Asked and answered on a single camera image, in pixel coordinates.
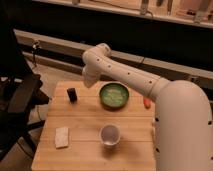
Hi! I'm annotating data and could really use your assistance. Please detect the white sponge block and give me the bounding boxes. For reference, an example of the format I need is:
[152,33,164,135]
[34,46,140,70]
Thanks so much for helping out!
[55,127,69,148]

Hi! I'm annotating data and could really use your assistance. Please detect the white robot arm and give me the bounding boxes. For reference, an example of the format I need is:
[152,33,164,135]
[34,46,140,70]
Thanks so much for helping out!
[82,43,213,171]

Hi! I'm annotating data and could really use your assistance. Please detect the wooden table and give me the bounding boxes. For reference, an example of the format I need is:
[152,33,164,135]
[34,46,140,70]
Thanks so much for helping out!
[32,81,156,171]

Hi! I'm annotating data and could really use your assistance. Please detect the green bowl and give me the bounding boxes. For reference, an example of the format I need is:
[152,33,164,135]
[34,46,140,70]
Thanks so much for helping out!
[99,83,129,109]

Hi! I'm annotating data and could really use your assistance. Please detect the black eraser block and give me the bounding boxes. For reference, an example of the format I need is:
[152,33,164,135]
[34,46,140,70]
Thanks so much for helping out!
[67,88,77,102]

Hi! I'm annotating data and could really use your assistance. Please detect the black chair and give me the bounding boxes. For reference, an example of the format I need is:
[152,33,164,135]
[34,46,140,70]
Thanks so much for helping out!
[0,29,49,161]

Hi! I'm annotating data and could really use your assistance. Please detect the orange carrot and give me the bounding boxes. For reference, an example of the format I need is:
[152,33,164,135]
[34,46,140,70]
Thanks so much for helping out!
[143,97,151,109]

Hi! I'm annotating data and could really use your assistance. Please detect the clear plastic cup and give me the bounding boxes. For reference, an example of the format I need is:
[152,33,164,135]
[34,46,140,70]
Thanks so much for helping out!
[100,125,120,148]

